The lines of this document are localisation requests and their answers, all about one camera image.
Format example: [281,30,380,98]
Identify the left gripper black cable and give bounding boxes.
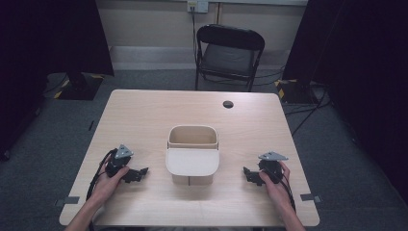
[86,148,119,202]

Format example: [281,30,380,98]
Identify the black stand base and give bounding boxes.
[53,72,106,102]
[274,78,323,105]

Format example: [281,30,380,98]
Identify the beige storage box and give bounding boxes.
[166,124,220,187]

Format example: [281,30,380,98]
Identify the person's right hand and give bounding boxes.
[258,161,292,210]

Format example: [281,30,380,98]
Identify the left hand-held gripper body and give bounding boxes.
[105,143,135,178]

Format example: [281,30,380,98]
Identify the black floor cables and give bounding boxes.
[283,88,333,137]

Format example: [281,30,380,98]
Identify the black power cable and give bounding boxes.
[191,5,199,66]

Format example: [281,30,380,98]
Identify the black curtain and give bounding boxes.
[0,0,115,162]
[281,0,408,206]

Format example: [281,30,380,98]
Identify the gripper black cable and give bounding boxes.
[86,148,119,202]
[270,169,296,214]

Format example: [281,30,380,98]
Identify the white wall outlet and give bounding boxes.
[187,0,210,14]

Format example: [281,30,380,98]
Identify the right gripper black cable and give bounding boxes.
[270,169,296,214]

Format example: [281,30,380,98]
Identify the grey tape strip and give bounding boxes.
[299,192,323,203]
[54,195,81,207]

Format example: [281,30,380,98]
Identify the person's left hand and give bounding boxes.
[90,166,131,207]

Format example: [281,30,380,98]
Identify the black folding chair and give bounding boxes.
[194,23,267,92]

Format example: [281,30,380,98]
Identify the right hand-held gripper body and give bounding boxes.
[257,151,290,185]

